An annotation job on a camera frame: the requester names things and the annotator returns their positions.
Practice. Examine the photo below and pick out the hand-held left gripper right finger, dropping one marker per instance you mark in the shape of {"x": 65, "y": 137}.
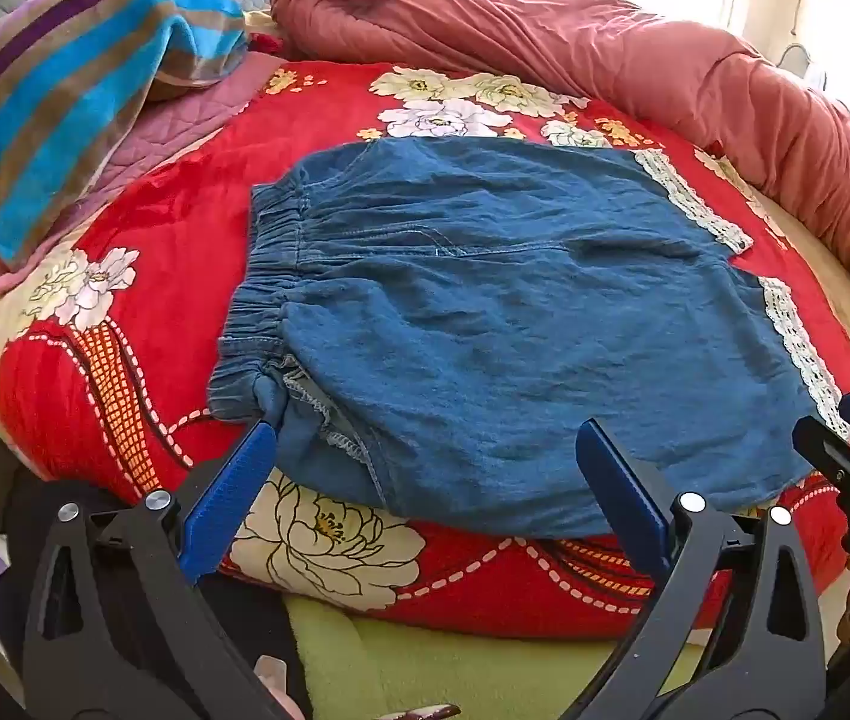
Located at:
{"x": 616, "y": 480}

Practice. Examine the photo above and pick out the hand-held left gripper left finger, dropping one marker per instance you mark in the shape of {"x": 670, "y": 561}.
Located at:
{"x": 233, "y": 487}

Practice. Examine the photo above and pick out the blue denim pants lace trim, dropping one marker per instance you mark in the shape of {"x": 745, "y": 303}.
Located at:
{"x": 507, "y": 330}

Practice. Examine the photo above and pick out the green cloth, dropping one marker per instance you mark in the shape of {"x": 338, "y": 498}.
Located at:
{"x": 410, "y": 667}

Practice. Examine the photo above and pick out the red floral blanket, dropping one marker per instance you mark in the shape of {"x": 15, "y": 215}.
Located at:
{"x": 192, "y": 187}

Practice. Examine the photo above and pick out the pink quilted pillow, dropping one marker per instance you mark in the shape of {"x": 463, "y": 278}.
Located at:
{"x": 170, "y": 127}

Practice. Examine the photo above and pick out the striped towel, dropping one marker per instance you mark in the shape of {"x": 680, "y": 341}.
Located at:
{"x": 72, "y": 112}

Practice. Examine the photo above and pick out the reddish pink duvet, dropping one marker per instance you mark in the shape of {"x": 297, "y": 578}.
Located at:
{"x": 620, "y": 45}

